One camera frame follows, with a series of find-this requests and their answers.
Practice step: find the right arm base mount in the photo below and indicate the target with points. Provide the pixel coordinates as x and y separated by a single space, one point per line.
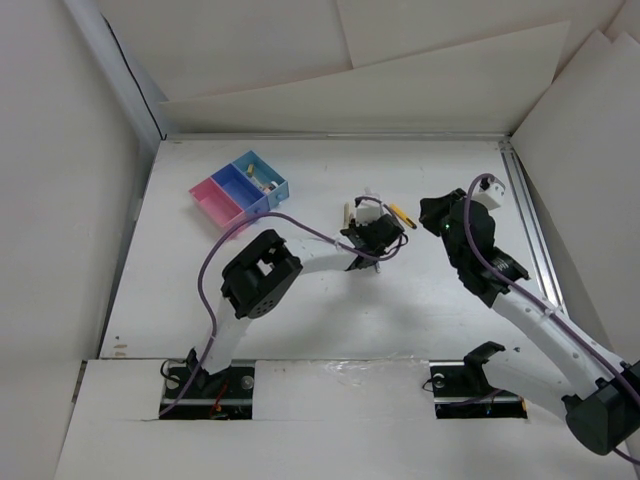
461 391

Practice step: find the yellow utility knife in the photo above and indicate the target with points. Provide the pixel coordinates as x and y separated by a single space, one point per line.
402 216

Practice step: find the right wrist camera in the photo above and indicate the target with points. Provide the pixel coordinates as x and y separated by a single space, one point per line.
490 193

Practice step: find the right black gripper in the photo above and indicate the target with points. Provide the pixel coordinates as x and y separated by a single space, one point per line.
434 207

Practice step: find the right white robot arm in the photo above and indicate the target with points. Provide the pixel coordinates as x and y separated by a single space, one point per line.
592 389

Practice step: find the light blue drawer box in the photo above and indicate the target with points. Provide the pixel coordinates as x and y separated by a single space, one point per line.
265 173

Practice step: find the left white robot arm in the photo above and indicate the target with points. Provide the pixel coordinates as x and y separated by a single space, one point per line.
259 276

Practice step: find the white boxed eraser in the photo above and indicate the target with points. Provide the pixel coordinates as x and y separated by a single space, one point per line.
257 182

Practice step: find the dark blue drawer box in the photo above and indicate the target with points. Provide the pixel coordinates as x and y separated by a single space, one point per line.
241 189

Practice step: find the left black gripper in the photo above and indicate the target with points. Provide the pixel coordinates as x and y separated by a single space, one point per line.
358 229

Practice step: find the yellow highlighter pen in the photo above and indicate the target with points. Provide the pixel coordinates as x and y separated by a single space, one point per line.
346 214

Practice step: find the aluminium rail right side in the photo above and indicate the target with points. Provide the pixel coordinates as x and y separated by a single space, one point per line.
542 262

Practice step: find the pink drawer box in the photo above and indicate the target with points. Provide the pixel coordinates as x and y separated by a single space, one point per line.
216 204

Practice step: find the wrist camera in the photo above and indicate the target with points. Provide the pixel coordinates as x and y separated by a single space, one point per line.
368 209
490 193

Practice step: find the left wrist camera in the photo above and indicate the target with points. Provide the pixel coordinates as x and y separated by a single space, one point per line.
368 209

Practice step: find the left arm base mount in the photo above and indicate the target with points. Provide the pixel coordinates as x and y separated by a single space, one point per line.
224 396

